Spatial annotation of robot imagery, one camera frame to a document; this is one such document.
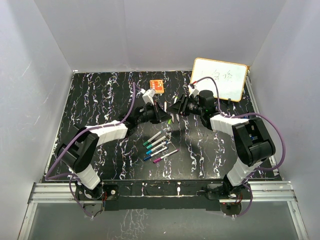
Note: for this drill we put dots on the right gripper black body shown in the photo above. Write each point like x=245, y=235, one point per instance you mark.
x=194, y=107

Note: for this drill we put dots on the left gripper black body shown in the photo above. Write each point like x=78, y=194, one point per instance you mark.
x=149, y=115

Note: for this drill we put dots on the teal marker pen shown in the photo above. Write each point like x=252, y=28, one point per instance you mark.
x=156, y=142

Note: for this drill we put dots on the dark green marker pen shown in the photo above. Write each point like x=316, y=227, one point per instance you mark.
x=152, y=138

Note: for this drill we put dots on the cyan marker pen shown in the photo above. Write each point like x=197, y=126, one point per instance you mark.
x=156, y=147

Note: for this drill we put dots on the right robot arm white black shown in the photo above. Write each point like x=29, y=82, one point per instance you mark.
x=253, y=143

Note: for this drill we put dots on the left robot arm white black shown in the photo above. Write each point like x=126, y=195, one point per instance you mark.
x=78, y=149

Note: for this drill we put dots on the dark blue marker pen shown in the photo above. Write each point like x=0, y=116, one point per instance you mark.
x=154, y=153

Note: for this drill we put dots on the magenta marker pen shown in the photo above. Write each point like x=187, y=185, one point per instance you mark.
x=165, y=156

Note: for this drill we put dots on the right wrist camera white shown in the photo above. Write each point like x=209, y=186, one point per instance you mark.
x=193, y=91

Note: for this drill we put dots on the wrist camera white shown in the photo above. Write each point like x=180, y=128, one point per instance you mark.
x=193, y=91
x=147, y=95

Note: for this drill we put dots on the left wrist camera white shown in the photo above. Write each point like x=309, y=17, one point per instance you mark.
x=147, y=95

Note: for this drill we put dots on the white board orange frame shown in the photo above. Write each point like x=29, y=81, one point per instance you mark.
x=225, y=79

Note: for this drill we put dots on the black base frame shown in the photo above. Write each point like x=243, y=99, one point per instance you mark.
x=116, y=195

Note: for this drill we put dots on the aluminium rail frame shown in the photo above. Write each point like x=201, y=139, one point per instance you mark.
x=260, y=191

